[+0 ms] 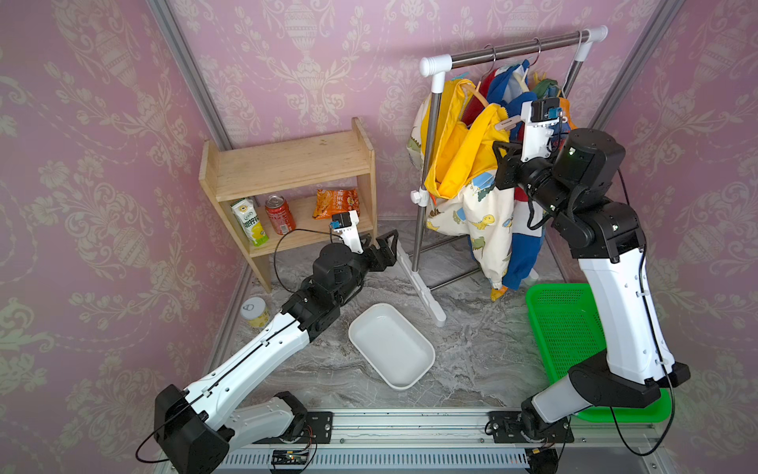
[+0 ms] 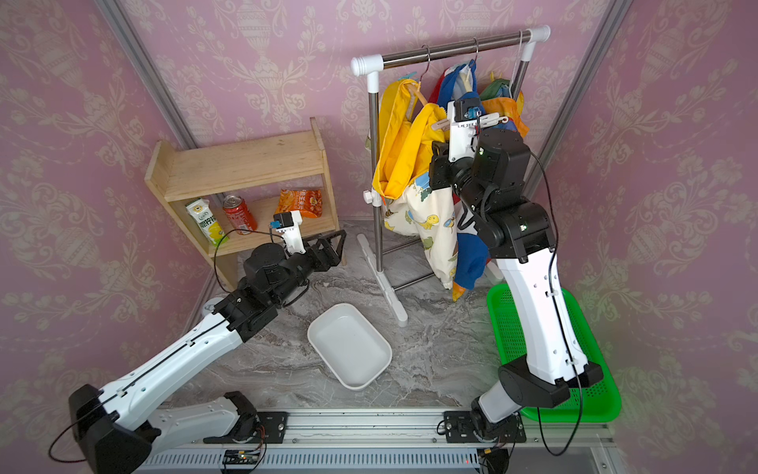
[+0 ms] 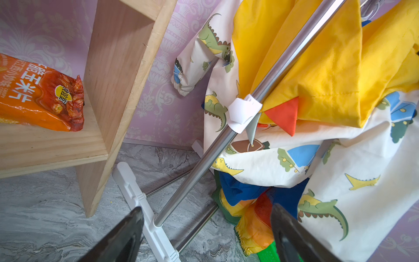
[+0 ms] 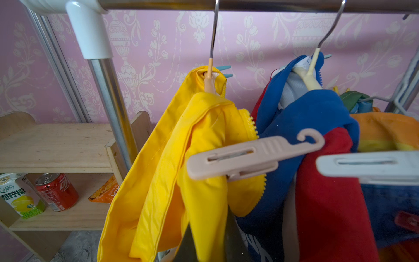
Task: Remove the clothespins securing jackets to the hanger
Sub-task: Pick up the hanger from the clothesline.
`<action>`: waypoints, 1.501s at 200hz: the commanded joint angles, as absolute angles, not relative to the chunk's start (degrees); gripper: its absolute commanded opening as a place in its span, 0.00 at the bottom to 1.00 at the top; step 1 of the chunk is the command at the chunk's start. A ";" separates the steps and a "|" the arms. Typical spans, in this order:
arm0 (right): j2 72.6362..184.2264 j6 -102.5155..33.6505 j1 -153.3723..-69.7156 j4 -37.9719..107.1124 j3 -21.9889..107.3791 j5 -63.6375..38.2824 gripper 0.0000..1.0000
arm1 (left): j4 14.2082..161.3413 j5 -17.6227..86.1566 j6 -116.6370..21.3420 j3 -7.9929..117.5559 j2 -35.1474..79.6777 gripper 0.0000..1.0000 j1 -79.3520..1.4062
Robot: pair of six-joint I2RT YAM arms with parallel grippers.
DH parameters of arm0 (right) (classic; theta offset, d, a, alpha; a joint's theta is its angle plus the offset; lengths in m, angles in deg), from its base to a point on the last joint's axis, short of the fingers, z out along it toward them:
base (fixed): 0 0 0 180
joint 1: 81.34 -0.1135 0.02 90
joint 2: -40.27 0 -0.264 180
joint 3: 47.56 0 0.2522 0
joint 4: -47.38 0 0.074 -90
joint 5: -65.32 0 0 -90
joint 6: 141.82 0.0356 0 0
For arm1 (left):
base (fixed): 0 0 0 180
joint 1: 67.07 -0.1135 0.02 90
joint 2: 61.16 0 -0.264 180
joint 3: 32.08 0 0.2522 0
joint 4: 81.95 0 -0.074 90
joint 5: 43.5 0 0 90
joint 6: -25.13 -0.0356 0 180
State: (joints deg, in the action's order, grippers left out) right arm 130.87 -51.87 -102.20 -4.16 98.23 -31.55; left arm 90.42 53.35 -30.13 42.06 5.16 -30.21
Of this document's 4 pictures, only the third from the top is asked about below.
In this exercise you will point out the blue red white jacket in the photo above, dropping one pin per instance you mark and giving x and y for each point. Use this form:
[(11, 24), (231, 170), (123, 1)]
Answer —
[(234, 198)]

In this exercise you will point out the orange snack bag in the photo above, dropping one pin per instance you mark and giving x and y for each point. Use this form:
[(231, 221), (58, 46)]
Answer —
[(34, 94)]

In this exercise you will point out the metal clothes rack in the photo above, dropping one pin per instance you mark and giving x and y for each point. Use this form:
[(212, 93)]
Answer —
[(123, 175)]

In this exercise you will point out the rainbow striped jacket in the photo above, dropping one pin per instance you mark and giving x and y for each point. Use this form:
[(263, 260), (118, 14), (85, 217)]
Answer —
[(255, 236)]

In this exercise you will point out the yellow dinosaur print jacket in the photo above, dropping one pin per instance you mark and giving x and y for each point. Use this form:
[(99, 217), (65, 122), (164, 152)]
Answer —
[(345, 117)]

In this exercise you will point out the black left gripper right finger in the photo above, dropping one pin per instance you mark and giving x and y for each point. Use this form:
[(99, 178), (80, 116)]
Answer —
[(293, 242)]

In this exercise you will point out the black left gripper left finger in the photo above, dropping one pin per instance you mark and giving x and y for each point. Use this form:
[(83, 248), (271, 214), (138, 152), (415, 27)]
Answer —
[(122, 243)]

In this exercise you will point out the wooden two-tier shelf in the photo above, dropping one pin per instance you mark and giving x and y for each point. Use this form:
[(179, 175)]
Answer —
[(125, 40)]

